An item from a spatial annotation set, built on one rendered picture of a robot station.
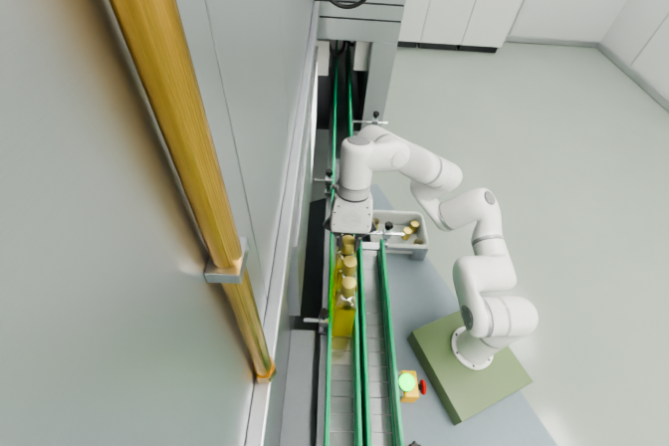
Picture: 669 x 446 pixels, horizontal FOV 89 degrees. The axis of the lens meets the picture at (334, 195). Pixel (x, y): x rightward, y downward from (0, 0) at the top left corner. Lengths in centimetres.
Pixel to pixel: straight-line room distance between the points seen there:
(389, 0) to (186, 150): 149
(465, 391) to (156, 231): 108
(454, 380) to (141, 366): 105
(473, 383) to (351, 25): 141
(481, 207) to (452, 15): 389
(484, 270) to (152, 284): 85
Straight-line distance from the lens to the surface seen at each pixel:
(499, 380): 124
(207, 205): 20
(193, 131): 16
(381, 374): 106
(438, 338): 120
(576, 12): 586
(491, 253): 100
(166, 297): 20
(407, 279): 135
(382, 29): 166
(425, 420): 120
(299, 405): 103
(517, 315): 96
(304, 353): 106
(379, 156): 74
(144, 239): 17
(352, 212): 80
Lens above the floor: 189
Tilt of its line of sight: 48 degrees down
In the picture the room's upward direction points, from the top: 5 degrees clockwise
